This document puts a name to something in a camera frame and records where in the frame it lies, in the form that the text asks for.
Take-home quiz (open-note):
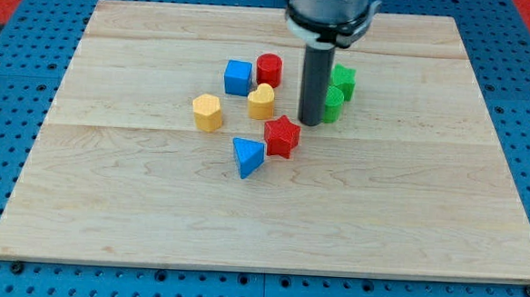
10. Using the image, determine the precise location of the red star block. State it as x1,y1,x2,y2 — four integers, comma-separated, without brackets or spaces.
264,115,300,159

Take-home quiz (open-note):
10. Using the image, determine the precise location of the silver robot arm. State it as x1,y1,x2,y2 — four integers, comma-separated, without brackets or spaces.
285,0,382,126

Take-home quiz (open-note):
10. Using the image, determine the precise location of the blue cube block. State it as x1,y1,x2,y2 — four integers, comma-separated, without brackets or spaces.
223,59,252,96

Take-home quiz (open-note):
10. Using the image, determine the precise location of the green cylinder block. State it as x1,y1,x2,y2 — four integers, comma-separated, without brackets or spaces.
323,85,345,124

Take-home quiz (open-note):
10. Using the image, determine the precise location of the red cylinder block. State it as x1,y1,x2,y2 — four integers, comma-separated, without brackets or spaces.
256,53,283,88

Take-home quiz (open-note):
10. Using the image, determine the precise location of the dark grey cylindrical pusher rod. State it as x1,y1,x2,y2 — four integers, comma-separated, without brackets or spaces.
298,45,336,126

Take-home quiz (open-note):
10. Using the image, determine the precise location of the yellow hexagon block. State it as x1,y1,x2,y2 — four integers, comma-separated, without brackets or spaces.
192,94,222,132

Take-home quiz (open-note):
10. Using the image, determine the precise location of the light wooden board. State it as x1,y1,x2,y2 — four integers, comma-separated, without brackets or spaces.
0,0,530,284

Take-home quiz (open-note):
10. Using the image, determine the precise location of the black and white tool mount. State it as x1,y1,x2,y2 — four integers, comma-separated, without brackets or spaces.
285,1,382,49

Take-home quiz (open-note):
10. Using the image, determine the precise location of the yellow heart block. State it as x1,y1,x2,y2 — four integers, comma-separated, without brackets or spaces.
247,83,275,120

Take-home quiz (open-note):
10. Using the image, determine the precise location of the blue triangle block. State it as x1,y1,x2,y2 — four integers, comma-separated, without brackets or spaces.
232,137,265,179

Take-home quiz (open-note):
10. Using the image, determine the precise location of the green star block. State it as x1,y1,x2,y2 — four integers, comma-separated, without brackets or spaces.
329,64,357,101

